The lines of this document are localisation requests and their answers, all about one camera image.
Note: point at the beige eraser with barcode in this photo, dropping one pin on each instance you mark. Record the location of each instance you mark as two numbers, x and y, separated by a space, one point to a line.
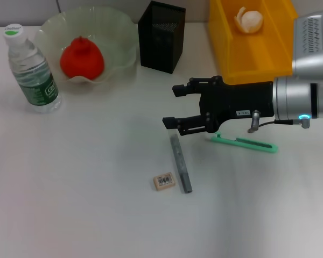
164 182

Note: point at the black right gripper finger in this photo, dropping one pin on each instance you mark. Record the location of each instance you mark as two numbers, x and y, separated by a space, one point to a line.
180 90
169 123

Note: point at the yellow plastic bin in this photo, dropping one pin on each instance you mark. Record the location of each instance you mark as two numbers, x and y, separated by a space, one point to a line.
258 59

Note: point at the grey pen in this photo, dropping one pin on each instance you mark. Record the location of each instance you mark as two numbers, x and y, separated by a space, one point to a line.
180 161

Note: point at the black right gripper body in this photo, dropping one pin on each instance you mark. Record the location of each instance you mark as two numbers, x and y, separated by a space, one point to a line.
237 99

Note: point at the clear green-label water bottle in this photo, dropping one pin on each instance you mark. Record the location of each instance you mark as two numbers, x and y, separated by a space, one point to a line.
32 75

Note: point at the pale green glass fruit plate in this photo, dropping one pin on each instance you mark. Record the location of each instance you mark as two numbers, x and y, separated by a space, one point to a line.
115 40

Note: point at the red-orange fruit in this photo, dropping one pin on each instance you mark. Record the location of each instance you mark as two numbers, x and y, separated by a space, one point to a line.
82 59

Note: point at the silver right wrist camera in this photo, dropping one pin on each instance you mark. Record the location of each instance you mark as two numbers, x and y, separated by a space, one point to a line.
312 40

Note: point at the black mesh pen holder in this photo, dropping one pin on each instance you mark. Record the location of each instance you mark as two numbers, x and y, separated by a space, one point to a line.
161 53

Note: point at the white paper ball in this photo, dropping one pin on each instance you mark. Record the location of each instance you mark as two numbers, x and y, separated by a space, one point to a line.
250 21

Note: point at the green utility knife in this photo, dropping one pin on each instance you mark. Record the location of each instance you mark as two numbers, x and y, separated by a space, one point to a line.
258 146

